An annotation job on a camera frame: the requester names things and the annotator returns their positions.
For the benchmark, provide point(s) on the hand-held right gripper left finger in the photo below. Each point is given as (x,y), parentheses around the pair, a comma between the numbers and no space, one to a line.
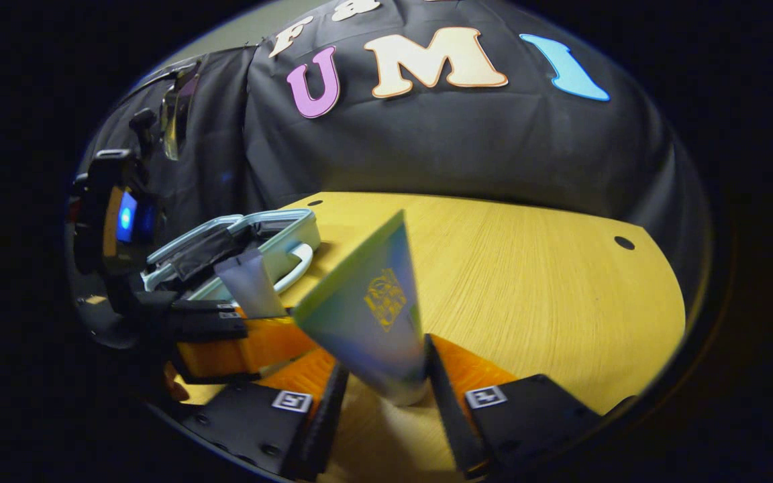
(319,436)

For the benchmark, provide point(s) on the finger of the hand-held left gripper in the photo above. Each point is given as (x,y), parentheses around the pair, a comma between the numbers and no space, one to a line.
(239,349)
(198,307)

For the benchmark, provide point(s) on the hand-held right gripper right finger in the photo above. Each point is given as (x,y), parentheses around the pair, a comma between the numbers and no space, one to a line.
(450,416)

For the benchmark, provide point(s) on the small pale cosmetic tube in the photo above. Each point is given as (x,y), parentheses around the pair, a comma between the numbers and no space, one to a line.
(249,288)

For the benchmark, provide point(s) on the light blue suitcase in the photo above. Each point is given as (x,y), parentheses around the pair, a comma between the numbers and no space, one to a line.
(286,241)

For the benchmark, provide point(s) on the large cosmetic tube gold print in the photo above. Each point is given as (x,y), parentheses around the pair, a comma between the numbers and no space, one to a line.
(366,315)

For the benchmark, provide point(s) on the black backdrop cloth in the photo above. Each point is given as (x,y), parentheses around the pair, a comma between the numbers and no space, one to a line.
(460,147)

